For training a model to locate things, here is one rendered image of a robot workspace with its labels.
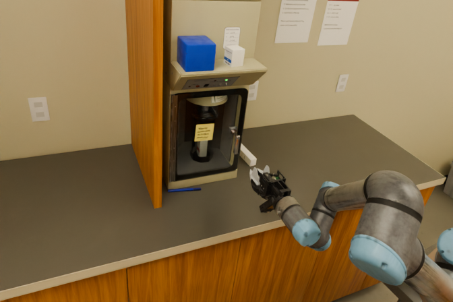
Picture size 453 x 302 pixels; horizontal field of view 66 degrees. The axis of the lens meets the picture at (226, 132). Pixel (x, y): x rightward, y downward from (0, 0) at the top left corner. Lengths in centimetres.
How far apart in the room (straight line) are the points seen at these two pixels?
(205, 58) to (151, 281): 85
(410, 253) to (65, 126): 146
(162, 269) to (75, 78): 88
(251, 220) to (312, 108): 104
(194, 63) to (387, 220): 71
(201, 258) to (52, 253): 53
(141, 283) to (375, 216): 93
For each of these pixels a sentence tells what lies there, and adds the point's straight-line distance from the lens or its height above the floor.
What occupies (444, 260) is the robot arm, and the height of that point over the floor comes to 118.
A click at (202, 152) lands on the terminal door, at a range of 145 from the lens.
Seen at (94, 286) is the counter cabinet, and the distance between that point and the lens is 140.
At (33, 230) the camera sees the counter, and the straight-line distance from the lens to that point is 145.
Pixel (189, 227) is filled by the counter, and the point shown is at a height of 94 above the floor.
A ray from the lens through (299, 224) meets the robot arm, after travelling 109.
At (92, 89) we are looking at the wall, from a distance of 170.
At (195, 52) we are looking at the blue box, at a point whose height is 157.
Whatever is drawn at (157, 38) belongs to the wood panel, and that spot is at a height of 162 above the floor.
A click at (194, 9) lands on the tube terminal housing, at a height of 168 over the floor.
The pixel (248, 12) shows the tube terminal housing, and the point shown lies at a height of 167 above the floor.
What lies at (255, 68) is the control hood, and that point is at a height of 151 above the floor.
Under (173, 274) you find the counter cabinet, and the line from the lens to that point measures 147.
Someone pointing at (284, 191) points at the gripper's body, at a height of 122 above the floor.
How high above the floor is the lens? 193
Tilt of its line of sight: 30 degrees down
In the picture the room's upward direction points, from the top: 7 degrees clockwise
